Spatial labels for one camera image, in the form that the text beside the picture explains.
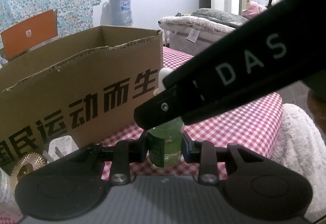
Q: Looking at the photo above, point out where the bed with blankets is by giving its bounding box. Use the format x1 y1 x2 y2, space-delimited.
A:
158 8 248 55

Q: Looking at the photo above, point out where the gold lid jar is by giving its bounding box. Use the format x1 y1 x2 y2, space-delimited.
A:
10 152 46 195

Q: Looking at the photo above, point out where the blue water jug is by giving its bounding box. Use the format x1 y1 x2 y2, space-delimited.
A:
100 0 133 27

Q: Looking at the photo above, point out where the red checkered tablecloth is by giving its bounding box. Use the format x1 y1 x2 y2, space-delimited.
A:
0 46 284 223

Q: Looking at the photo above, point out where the operator right hand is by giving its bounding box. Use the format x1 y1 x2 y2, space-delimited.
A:
307 90 326 134

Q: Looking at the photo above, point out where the orange box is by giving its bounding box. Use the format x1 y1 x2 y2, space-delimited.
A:
1 10 58 60

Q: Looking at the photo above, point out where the white pill bottle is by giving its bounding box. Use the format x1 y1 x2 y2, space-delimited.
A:
1 169 19 215

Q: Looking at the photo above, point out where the white fluffy blanket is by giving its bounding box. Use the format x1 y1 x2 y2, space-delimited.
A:
271 104 325 222

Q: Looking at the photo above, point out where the brown cardboard box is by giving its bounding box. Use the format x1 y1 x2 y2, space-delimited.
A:
1 26 163 170

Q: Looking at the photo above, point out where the green dropper bottle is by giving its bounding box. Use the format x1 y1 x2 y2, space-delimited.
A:
148 67 185 169

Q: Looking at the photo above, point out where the white power adapter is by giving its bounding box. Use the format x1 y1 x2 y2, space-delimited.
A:
42 135 79 164

